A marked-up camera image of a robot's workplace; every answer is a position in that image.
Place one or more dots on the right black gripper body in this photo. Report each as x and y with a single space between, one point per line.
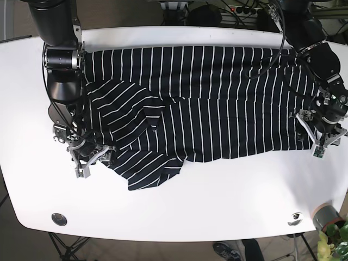
85 154

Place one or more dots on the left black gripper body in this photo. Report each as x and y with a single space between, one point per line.
321 126

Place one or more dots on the black white striped T-shirt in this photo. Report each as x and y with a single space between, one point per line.
163 106

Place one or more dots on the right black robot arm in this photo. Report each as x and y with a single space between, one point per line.
63 60

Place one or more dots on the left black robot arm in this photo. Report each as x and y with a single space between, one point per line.
304 33

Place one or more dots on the left silver table grommet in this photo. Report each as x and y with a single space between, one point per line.
59 219

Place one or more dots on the silver table grommet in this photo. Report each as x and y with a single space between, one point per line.
59 219
295 219

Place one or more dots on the grey plant pot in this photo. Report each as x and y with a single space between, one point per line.
325 215

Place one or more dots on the right silver table grommet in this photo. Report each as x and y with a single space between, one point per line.
295 219

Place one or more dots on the green potted plant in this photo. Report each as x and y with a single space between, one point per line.
332 244

